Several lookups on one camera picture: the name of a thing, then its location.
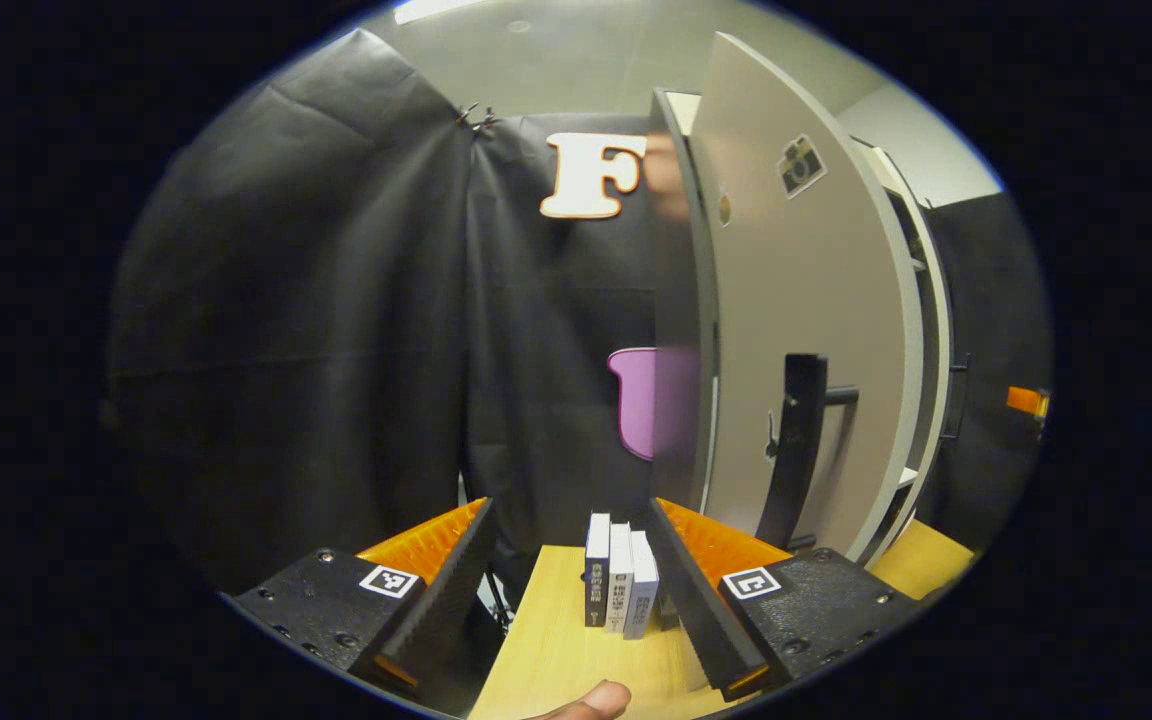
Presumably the dark blue book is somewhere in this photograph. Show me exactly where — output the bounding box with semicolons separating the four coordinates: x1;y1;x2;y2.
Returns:
584;513;612;628

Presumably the grey white cabinet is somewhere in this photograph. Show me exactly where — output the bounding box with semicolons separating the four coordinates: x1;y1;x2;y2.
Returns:
651;88;957;571

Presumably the white cabinet door cherry sticker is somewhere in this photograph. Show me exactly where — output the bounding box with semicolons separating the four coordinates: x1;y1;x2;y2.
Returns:
871;140;969;566

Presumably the ceiling light panel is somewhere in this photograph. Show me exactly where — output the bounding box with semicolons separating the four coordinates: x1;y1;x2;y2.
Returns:
394;0;489;26

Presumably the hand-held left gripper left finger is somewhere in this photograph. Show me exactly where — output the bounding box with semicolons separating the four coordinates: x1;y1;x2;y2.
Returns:
221;497;499;699

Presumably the white book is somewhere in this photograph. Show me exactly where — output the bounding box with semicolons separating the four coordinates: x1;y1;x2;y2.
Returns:
606;522;634;634

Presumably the white cabinet door camera sticker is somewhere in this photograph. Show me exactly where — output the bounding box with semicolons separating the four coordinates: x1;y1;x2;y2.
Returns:
681;32;927;561

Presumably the pale blue book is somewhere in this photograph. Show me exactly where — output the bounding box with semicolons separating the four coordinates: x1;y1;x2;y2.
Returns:
624;530;659;641

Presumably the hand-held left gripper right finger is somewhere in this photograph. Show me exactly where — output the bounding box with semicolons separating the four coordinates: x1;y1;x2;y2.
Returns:
648;497;927;701

